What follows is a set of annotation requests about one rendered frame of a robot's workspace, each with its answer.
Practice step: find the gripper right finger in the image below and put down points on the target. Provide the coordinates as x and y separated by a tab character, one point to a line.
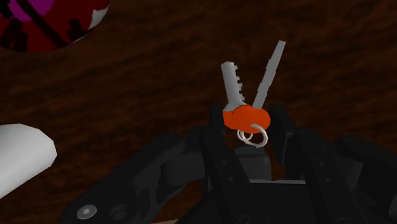
341	173

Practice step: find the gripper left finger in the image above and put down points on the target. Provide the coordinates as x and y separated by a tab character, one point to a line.
155	183

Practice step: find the white rounded block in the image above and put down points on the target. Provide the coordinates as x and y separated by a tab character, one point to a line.
21	155

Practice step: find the red patterned round dish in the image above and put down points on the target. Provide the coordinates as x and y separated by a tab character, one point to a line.
46	18

